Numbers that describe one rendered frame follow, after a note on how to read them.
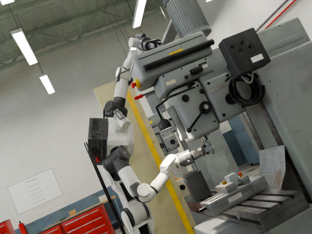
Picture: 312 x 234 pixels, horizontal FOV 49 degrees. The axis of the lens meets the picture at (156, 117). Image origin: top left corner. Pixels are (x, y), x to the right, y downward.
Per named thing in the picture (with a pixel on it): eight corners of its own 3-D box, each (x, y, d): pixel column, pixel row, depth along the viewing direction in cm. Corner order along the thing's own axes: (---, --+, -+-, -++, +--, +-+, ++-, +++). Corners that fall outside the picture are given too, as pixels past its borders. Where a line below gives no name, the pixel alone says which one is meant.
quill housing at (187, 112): (194, 140, 192) (170, 89, 196) (185, 144, 212) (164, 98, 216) (223, 126, 196) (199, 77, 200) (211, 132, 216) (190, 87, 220)
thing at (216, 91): (222, 121, 195) (202, 81, 198) (209, 128, 218) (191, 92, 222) (249, 109, 199) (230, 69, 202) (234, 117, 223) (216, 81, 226)
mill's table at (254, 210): (266, 232, 142) (257, 214, 143) (190, 211, 262) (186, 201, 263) (310, 207, 147) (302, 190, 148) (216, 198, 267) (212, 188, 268)
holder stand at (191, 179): (196, 201, 242) (185, 175, 244) (191, 198, 264) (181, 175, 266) (211, 194, 243) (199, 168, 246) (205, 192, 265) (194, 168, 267)
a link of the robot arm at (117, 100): (108, 95, 243) (104, 113, 238) (117, 94, 237) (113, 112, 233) (119, 101, 251) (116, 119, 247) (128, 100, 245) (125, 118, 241)
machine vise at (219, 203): (214, 216, 174) (205, 196, 175) (204, 214, 188) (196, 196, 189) (269, 187, 183) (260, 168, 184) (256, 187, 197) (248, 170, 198)
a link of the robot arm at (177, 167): (183, 158, 201) (166, 165, 203) (191, 170, 206) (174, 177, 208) (181, 146, 210) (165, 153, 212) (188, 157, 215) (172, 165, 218)
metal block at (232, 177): (232, 186, 184) (228, 176, 184) (228, 186, 189) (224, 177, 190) (241, 182, 185) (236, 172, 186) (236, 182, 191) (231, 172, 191)
